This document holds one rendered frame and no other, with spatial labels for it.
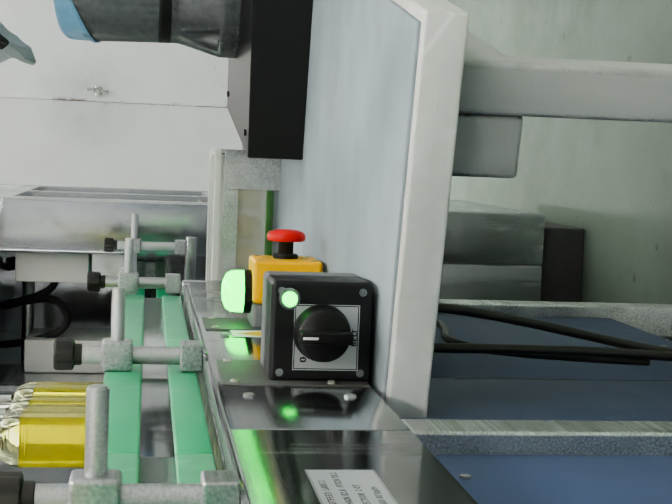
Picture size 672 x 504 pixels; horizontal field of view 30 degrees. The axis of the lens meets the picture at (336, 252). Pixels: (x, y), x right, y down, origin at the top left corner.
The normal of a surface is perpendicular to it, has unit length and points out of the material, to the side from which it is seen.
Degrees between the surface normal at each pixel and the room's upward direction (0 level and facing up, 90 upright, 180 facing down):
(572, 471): 90
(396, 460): 90
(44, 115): 90
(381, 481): 90
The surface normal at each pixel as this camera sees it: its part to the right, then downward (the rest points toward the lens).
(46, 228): 0.15, 0.08
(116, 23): 0.13, 0.72
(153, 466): 0.04, -1.00
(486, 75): 0.13, 0.32
